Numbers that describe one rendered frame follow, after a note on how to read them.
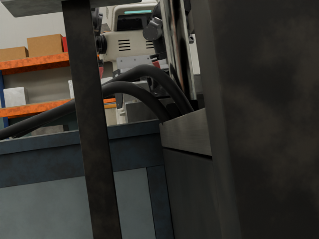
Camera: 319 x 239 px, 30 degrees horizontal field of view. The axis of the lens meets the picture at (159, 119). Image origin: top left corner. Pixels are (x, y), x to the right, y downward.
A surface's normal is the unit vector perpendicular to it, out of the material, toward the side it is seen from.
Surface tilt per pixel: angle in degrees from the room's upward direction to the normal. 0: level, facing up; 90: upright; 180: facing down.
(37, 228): 90
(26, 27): 90
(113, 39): 98
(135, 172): 90
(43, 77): 90
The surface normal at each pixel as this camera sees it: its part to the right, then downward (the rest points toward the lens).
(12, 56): 0.07, -0.04
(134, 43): 0.35, 0.07
